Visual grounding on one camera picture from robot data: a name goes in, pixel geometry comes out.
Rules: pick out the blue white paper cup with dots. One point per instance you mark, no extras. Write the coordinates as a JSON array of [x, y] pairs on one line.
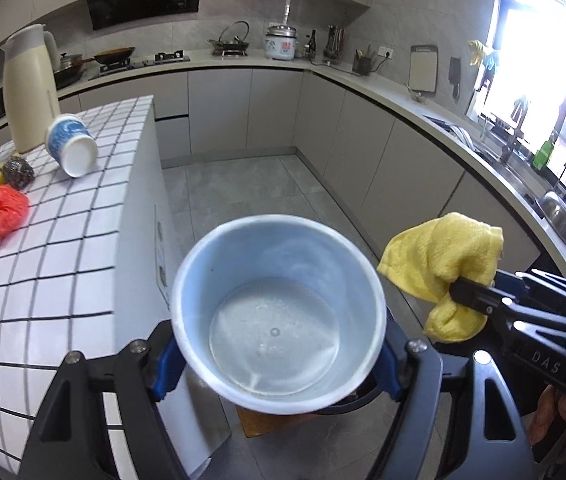
[[71, 145]]

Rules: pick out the blue plastic cup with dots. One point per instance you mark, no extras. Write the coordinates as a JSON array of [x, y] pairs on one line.
[[278, 314]]

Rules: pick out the wok pan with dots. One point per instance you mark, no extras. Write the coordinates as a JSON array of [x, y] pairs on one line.
[[109, 57]]

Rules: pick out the gas stove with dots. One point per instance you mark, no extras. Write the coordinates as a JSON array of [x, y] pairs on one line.
[[159, 58]]

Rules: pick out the red plastic bag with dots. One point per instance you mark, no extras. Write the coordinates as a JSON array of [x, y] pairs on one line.
[[14, 208]]

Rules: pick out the hanging cleaver knife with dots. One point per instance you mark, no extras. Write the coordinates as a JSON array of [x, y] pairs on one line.
[[454, 77]]

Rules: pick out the black trash bucket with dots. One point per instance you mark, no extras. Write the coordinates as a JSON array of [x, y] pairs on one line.
[[367, 392]]

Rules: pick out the person right hand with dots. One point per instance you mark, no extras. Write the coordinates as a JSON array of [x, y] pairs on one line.
[[551, 404]]

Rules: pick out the wooden stool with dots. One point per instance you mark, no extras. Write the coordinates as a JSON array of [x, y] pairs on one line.
[[257, 424]]

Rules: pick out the utensil holder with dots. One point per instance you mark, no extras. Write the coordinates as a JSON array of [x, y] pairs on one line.
[[363, 62]]

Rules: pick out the yellow cloth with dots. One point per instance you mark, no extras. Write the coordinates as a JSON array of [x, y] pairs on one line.
[[425, 260]]

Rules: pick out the kettle on burner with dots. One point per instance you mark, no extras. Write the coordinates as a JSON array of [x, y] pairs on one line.
[[231, 47]]

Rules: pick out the steel wool scrubber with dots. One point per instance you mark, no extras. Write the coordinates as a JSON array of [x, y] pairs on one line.
[[17, 172]]

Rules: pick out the white rice cooker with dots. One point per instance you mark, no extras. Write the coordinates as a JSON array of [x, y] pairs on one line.
[[280, 42]]

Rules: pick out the dark bottle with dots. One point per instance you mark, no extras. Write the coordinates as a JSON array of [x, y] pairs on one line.
[[310, 47]]

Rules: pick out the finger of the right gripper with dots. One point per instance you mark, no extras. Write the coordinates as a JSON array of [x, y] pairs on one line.
[[531, 281], [543, 308]]

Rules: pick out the white cutting board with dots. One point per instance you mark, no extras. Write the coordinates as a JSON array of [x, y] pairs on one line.
[[423, 71]]

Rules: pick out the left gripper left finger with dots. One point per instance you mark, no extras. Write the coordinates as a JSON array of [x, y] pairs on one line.
[[166, 365]]

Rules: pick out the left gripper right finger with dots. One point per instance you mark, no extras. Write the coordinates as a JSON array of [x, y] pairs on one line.
[[391, 372]]

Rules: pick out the sink faucet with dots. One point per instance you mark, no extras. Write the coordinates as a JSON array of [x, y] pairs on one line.
[[518, 116]]

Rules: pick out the black cooking pot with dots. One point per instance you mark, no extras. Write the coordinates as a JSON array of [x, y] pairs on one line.
[[70, 69]]

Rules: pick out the cream thermos jug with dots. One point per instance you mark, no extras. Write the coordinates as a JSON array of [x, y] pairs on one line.
[[30, 98]]

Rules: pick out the green soap bottle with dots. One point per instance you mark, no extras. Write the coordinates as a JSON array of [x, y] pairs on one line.
[[541, 158]]

